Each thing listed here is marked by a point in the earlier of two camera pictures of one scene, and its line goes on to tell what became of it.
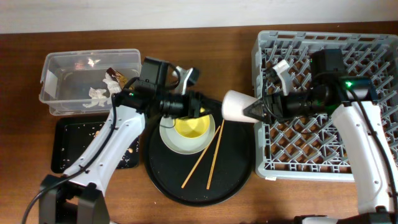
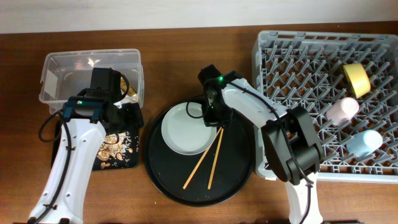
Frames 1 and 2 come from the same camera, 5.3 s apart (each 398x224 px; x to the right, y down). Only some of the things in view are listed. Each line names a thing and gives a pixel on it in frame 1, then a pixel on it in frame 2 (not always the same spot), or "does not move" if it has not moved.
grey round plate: (183, 144) does not move
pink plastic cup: (233, 104) to (342, 111)
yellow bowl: (192, 127) to (358, 78)
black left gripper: (190, 110) to (134, 117)
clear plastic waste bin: (84, 81) does not move
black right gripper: (282, 114) to (209, 119)
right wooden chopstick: (216, 153) does not move
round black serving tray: (219, 175) does not move
